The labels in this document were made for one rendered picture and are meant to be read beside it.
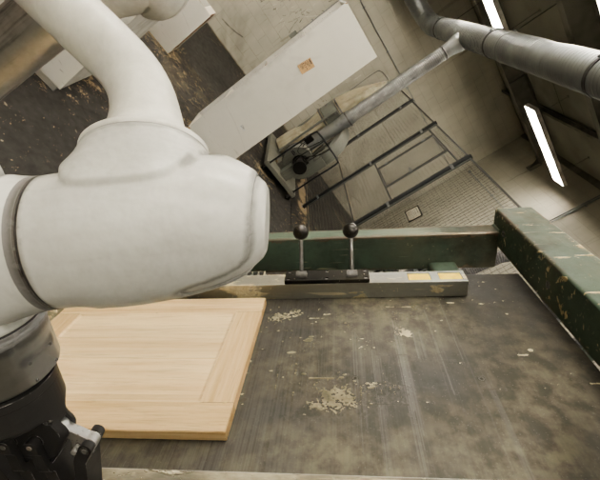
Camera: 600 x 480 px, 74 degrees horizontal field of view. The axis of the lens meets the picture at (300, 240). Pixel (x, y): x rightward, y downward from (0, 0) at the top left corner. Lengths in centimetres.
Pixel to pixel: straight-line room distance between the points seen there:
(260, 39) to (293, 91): 445
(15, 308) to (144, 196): 12
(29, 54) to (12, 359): 60
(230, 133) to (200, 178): 436
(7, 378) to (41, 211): 15
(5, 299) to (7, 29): 61
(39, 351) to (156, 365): 45
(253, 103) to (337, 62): 96
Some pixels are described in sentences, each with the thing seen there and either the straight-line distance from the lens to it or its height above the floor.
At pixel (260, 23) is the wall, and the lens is 881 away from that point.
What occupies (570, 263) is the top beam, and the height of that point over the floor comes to 191.
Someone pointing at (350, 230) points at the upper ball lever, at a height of 155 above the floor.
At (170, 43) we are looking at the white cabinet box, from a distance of 578.
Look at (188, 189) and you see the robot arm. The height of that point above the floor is 160.
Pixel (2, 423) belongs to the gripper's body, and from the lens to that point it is 43.
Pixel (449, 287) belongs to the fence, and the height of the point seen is 167.
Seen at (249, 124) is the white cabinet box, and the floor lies 58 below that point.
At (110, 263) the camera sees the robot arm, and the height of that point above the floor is 154.
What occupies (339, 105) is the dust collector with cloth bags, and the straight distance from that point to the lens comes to 659.
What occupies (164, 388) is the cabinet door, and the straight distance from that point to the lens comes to 78.
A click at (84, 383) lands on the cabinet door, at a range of 86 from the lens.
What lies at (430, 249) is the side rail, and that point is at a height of 167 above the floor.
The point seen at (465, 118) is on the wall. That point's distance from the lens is 984.
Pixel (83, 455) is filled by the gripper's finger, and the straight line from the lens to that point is 46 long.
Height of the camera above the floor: 172
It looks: 18 degrees down
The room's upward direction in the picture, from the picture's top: 59 degrees clockwise
